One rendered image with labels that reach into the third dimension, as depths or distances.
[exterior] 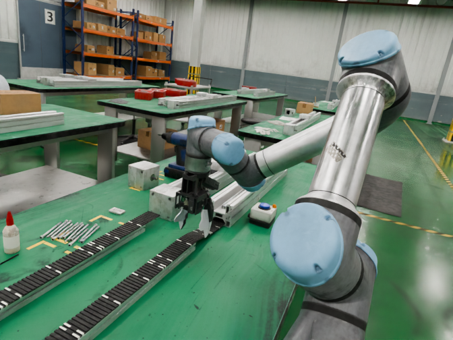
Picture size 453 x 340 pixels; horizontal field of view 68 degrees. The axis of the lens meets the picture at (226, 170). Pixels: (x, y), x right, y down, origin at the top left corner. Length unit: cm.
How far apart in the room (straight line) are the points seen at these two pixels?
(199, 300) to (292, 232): 40
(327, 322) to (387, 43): 52
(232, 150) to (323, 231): 37
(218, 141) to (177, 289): 39
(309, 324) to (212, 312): 28
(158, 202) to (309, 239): 78
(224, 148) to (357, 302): 43
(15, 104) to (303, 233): 269
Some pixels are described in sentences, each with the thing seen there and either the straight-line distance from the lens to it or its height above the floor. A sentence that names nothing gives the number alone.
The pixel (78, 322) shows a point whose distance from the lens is 79.
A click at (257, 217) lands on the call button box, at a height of 81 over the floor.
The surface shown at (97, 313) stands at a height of 81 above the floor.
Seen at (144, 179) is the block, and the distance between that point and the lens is 145.
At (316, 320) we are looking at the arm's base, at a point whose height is 94.
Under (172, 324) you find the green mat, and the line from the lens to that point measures 82.
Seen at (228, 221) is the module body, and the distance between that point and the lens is 121.
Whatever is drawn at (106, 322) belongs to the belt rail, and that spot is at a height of 79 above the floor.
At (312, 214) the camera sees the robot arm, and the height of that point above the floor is 113.
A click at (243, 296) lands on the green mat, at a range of 91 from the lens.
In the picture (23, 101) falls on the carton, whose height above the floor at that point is 87.
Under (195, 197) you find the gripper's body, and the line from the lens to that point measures 94.
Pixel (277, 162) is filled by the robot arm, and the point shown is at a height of 111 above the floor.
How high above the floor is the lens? 133
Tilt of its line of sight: 17 degrees down
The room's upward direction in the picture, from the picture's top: 7 degrees clockwise
